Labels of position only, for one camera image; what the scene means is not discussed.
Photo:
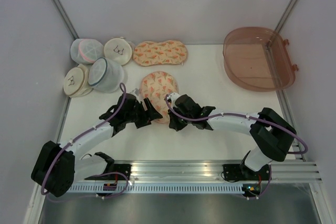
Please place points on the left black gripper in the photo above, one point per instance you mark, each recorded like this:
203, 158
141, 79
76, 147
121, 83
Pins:
150, 114

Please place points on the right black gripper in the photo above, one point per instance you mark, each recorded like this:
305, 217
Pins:
174, 124

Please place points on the floral mesh laundry bag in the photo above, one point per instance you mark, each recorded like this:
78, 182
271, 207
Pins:
155, 86

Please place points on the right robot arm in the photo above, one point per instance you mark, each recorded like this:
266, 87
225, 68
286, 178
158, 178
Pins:
272, 134

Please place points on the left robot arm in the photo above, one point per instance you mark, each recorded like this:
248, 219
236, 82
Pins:
59, 165

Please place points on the white mesh bag blue trim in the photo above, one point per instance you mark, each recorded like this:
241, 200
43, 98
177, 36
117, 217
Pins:
105, 75

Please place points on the beige round bag rear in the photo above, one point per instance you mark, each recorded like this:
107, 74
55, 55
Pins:
119, 50

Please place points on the beige round bag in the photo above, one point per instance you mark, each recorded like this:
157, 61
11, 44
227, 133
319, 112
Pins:
119, 50
76, 82

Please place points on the beige round bag front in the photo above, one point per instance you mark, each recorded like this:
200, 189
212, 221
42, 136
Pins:
76, 82

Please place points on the white mesh bag pink trim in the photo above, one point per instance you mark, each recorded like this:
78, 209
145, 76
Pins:
86, 51

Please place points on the pink transparent plastic basket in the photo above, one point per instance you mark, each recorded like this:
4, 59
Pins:
257, 59

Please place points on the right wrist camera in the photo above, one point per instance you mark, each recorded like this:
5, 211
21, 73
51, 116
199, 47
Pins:
172, 98

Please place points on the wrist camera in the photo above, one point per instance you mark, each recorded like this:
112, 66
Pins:
135, 92
172, 98

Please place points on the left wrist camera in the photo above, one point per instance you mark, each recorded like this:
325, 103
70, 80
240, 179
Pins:
135, 92

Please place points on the white slotted cable duct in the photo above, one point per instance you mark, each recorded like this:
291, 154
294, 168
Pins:
158, 188

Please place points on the right aluminium frame post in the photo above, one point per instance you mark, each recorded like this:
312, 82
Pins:
294, 1

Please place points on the aluminium frame post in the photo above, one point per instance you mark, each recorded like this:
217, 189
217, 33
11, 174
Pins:
65, 18
294, 1

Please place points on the left aluminium frame post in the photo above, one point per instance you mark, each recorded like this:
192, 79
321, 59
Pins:
65, 18

